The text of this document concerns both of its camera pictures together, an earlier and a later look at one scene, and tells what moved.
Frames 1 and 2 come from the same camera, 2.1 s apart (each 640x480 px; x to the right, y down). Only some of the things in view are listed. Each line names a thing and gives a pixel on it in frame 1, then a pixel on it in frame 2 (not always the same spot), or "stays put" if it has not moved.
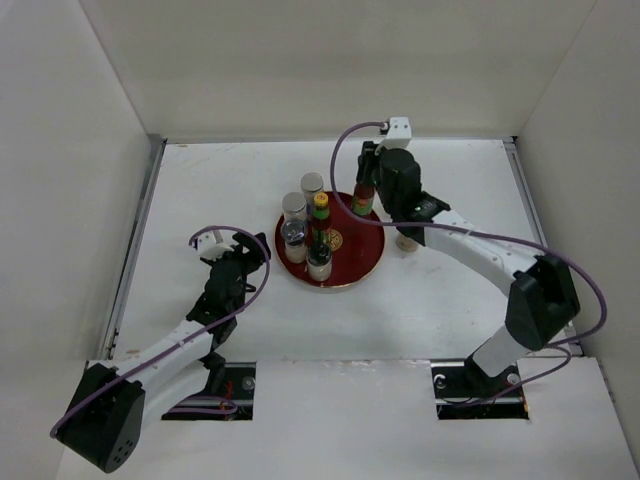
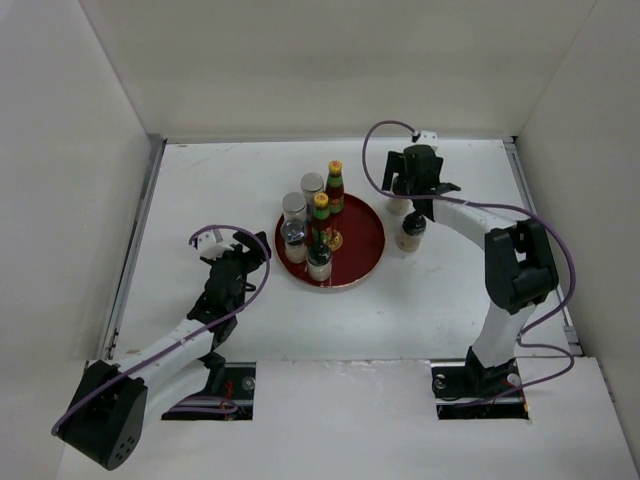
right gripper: [372, 154] → [396, 164]
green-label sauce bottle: [363, 199] → [335, 186]
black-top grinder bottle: [294, 233] stays put
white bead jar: [294, 206] stays put
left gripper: [255, 255] stays put
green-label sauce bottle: [321, 224] stays put
